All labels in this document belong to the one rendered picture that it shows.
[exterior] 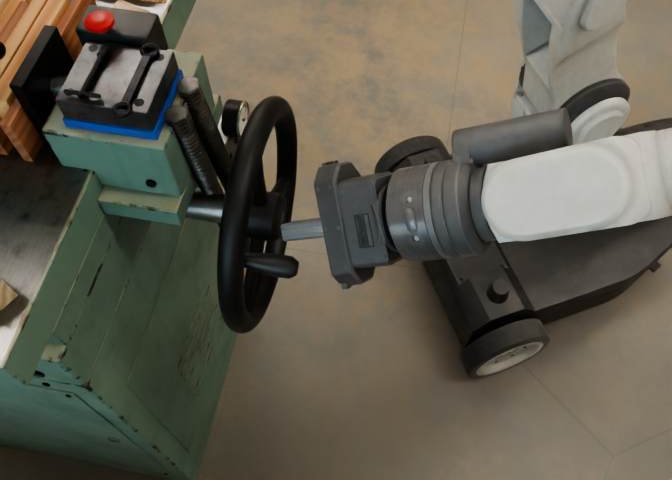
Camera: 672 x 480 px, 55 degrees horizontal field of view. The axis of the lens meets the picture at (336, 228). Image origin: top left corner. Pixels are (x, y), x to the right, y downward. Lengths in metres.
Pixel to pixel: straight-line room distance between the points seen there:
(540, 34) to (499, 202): 0.67
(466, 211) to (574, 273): 1.03
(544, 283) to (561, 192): 1.03
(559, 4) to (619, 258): 0.76
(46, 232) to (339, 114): 1.33
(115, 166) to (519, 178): 0.43
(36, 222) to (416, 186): 0.41
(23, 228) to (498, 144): 0.49
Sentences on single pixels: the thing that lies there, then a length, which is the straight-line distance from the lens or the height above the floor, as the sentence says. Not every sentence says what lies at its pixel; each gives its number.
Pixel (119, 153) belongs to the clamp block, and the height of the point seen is 0.94.
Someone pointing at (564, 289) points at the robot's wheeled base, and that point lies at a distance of 1.54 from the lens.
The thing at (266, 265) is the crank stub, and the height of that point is 0.88.
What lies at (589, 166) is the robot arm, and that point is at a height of 1.10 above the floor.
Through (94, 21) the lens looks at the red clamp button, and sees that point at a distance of 0.73.
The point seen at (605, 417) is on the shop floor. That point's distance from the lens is 1.65.
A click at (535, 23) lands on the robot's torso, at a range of 1.13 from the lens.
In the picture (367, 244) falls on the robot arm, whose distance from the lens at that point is 0.61.
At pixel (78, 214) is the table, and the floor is 0.89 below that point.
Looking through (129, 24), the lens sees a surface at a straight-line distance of 0.74.
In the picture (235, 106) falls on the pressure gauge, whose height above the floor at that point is 0.69.
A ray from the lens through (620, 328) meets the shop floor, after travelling 1.74.
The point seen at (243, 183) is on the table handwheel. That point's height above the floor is 0.95.
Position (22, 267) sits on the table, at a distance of 0.73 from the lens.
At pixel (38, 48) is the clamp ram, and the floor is 0.99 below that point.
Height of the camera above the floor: 1.49
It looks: 60 degrees down
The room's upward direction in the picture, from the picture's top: straight up
